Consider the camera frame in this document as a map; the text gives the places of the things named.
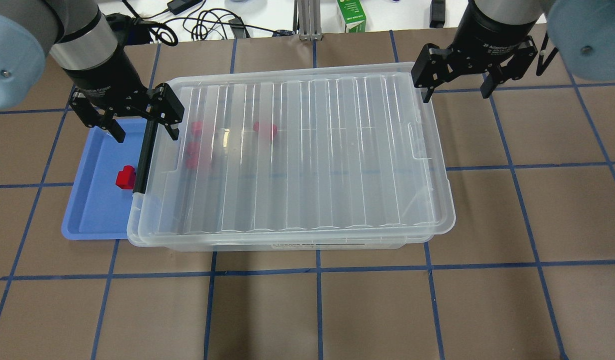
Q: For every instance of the red block upper left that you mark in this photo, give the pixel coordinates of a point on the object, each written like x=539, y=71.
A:
x=198, y=128

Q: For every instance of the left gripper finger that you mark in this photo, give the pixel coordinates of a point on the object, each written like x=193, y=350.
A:
x=172, y=130
x=116, y=131

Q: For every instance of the blue plastic tray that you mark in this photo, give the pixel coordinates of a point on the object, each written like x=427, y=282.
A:
x=97, y=208

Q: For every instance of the black power adapter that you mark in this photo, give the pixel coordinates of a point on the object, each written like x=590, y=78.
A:
x=177, y=7

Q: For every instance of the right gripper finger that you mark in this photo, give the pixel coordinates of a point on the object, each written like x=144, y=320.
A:
x=488, y=86
x=427, y=95

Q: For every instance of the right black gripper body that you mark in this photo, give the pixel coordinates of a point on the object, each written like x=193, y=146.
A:
x=492, y=31

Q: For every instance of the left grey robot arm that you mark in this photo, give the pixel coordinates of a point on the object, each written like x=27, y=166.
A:
x=77, y=35

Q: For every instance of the black box handle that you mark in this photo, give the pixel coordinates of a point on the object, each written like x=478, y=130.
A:
x=145, y=157

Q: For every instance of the aluminium frame post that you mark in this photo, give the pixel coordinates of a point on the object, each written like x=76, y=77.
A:
x=307, y=20

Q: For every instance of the clear plastic storage box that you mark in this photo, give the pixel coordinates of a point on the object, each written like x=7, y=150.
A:
x=287, y=240

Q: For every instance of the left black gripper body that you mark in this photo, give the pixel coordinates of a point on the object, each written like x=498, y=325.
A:
x=103, y=74

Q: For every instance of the green white carton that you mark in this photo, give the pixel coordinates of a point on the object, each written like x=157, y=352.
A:
x=352, y=16

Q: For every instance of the red block lower left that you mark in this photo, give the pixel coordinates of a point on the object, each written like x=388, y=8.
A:
x=198, y=163

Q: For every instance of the red block middle left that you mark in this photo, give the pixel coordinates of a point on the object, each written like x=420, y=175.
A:
x=195, y=149

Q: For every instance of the red block from tray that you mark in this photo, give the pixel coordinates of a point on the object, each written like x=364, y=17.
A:
x=126, y=178

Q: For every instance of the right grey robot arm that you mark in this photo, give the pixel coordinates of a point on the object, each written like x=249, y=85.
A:
x=582, y=32

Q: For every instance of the clear plastic box lid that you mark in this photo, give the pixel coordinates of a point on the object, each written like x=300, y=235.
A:
x=297, y=155

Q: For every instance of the red block box centre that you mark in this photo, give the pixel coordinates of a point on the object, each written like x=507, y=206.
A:
x=266, y=131

